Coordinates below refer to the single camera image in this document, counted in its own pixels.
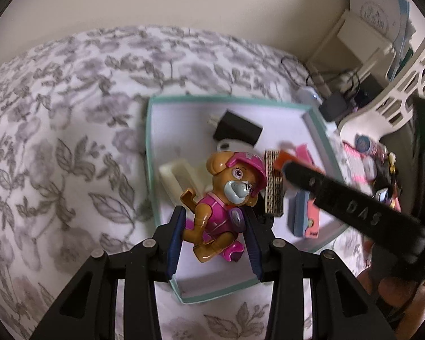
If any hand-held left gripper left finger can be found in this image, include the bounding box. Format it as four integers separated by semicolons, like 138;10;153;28
32;205;186;340

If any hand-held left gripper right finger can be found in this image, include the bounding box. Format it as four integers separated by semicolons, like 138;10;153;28
243;207;395;340

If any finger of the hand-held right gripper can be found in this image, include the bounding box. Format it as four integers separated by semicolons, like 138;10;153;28
281;161;424;253

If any light blue eraser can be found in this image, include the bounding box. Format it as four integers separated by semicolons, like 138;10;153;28
288;189;310;237

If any pink eraser card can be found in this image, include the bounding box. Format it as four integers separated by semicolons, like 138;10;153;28
305;198;322;239

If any gold black patterned box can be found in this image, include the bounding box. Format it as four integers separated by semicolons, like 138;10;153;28
263;150;286;216

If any pink dog figurine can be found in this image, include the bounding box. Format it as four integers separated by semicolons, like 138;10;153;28
180;150;268;264

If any white charger plug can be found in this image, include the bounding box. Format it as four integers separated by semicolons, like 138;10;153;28
159;160;208;208

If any small white keychain toy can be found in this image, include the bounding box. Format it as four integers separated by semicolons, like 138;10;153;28
215;138;256;152

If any black charger cube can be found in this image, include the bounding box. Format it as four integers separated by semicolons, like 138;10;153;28
208;110;263;147

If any teal cardboard box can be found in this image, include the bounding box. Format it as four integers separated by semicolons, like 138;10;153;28
145;94;344;304

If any person's right hand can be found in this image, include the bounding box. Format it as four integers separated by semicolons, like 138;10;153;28
356;264;425;313

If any pink white knitted mat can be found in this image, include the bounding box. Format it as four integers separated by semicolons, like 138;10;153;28
342;140;377;185

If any purple toy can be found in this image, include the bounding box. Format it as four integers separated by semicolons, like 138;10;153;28
375;189;401;210

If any white earbuds case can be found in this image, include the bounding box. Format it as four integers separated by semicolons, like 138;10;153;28
363;158;377;182

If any cartoon face wristwatch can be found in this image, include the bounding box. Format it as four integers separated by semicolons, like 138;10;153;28
354;134;387;159

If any black power adapter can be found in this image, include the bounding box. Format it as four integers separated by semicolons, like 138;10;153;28
320;92;348;122

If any white lattice plastic basket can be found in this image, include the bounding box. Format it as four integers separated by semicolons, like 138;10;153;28
340;28;425;143

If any white shelf rack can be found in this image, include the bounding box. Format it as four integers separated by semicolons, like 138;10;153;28
306;9;394;79

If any white printed booklet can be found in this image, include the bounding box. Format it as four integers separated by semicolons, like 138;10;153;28
347;0;412;78

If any black cable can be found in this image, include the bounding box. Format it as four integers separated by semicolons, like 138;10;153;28
281;57;362;100

